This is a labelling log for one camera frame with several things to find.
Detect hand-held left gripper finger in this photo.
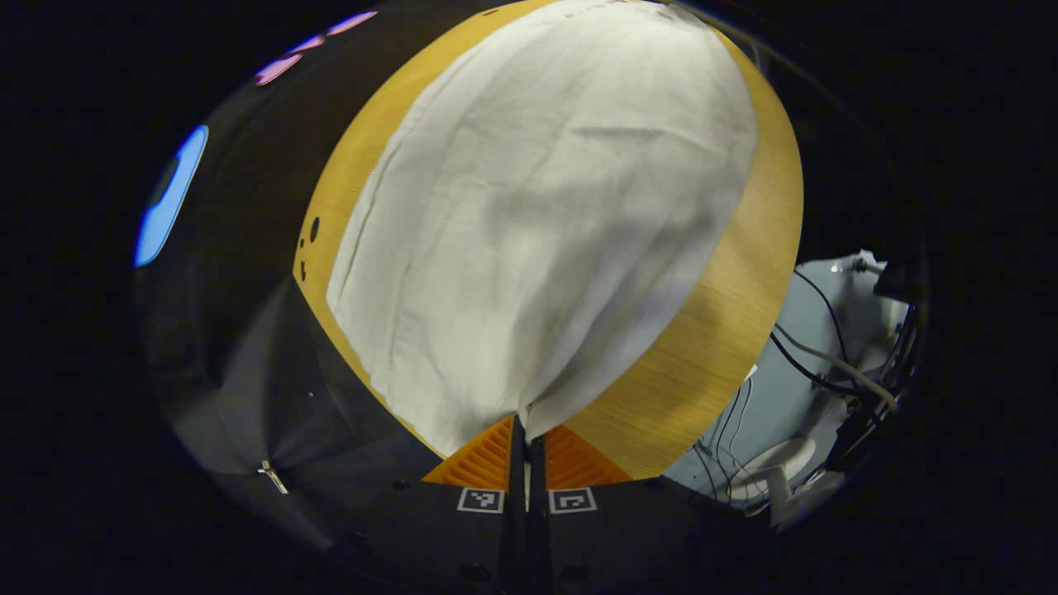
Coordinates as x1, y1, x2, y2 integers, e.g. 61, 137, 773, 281
527, 424, 745, 595
326, 415, 528, 595

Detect white jeans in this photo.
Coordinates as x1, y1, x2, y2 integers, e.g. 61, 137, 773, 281
326, 0, 759, 459

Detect white round stand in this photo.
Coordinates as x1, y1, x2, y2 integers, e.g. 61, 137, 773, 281
727, 436, 819, 530

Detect black backdrop cloth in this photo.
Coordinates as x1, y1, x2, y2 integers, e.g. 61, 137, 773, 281
132, 0, 497, 555

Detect black cable bundle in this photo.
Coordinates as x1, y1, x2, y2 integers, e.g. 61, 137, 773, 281
827, 260, 925, 474

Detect white cable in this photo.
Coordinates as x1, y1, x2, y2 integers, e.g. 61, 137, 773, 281
773, 324, 900, 412

